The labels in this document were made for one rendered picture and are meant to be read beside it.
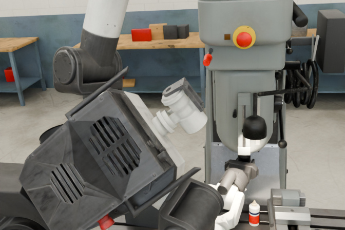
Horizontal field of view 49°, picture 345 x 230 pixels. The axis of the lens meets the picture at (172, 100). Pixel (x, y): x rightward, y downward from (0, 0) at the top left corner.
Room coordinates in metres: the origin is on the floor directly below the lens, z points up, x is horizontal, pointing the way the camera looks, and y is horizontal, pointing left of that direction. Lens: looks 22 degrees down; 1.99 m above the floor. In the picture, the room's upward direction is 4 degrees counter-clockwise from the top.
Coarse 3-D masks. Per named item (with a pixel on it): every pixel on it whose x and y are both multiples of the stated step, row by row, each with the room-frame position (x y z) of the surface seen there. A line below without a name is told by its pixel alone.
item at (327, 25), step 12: (324, 12) 1.47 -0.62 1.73; (336, 12) 1.45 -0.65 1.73; (324, 24) 1.39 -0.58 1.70; (336, 24) 1.35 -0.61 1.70; (324, 36) 1.37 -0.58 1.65; (336, 36) 1.35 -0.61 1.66; (324, 48) 1.36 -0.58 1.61; (336, 48) 1.34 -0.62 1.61; (324, 60) 1.35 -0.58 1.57; (336, 60) 1.34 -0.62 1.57; (324, 72) 1.35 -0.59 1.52; (336, 72) 1.34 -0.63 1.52
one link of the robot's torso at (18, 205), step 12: (0, 168) 0.81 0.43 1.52; (12, 168) 0.81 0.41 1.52; (0, 180) 0.76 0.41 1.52; (12, 180) 0.76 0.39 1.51; (0, 192) 0.72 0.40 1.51; (12, 192) 0.72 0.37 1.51; (24, 192) 0.73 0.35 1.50; (0, 204) 0.71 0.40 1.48; (12, 204) 0.72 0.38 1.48; (24, 204) 0.72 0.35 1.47; (0, 216) 0.72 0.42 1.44; (12, 216) 0.72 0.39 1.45; (24, 216) 0.72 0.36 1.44; (36, 216) 0.72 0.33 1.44; (48, 228) 0.72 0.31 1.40
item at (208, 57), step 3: (210, 48) 1.11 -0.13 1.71; (210, 51) 1.08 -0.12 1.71; (207, 54) 1.02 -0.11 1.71; (210, 54) 1.05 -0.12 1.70; (204, 57) 1.01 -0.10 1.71; (207, 57) 1.00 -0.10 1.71; (210, 57) 1.01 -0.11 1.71; (204, 60) 0.98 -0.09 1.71; (207, 60) 0.98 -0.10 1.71; (210, 60) 1.00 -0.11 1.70; (204, 63) 0.98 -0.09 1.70; (207, 63) 0.98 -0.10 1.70
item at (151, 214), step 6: (144, 210) 1.23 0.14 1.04; (150, 210) 1.22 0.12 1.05; (156, 210) 1.21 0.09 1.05; (126, 216) 1.25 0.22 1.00; (132, 216) 1.24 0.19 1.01; (138, 216) 1.23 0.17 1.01; (144, 216) 1.23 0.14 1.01; (150, 216) 1.22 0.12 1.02; (156, 216) 1.21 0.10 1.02; (126, 222) 1.25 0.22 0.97; (132, 222) 1.24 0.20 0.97; (138, 222) 1.24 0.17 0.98; (144, 222) 1.23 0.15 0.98; (150, 222) 1.22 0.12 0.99; (156, 222) 1.21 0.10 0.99; (156, 228) 1.21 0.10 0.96
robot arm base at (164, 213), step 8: (184, 184) 0.76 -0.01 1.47; (192, 184) 0.77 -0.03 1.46; (200, 184) 0.76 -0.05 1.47; (176, 192) 0.73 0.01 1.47; (184, 192) 0.74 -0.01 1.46; (216, 192) 0.74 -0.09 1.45; (176, 200) 0.71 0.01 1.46; (160, 208) 0.69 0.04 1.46; (168, 208) 0.69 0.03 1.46; (176, 208) 0.71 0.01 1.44; (160, 216) 0.67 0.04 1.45; (168, 216) 0.67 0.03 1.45; (160, 224) 0.67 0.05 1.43; (168, 224) 0.66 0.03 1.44; (176, 224) 0.65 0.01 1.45; (184, 224) 0.64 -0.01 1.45
